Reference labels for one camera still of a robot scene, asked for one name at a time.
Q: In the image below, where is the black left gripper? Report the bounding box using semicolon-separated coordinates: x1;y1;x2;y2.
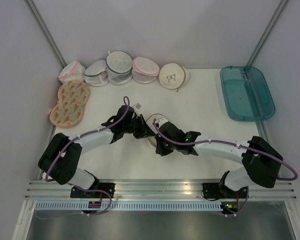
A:
123;114;155;139

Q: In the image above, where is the beige round glasses laundry bag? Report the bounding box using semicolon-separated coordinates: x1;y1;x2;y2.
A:
146;113;169;148

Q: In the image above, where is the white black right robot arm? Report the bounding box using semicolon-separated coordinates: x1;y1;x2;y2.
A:
153;120;283;198

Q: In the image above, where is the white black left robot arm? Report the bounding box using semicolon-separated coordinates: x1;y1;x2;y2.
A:
38;105;156;199

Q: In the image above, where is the white pink-zip mesh bag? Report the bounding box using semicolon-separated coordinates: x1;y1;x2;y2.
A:
131;56;160;84

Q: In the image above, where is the beige round bag with glasses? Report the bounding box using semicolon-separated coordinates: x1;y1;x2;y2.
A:
158;63;191;92

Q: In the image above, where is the tall white blue-zip mesh bag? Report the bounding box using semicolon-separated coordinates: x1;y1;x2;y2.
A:
106;51;133;85

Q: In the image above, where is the white blue-trim mesh bag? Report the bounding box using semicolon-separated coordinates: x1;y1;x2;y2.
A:
83;59;109;87

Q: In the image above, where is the floral peanut-shaped laundry bag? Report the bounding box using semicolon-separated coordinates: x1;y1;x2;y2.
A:
48;80;91;128

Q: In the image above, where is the white pink-trim mesh bag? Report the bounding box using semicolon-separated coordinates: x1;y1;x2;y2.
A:
58;60;86;84

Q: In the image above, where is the teal transparent plastic bin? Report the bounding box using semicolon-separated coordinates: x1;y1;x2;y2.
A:
219;65;276;122

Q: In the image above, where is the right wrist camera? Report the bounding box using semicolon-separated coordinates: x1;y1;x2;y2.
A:
155;118;170;129

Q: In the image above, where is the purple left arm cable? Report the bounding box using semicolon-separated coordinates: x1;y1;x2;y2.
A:
34;96;131;221

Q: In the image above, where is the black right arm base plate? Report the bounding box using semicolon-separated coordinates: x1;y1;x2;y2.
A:
201;182;248;201

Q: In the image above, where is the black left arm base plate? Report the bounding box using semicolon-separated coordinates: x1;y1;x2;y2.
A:
70;182;116;199

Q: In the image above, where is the white slotted cable duct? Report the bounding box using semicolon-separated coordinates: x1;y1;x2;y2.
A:
34;200;237;212

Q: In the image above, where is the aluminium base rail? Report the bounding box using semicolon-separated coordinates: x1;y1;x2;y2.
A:
24;179;297;202

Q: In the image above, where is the left aluminium corner post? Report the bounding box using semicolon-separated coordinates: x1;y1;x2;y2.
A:
23;0;67;68

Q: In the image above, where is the aluminium corner post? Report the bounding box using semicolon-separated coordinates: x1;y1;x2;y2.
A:
246;0;290;66
23;0;67;68

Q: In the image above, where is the right aluminium corner post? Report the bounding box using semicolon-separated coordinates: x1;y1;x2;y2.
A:
246;0;290;66

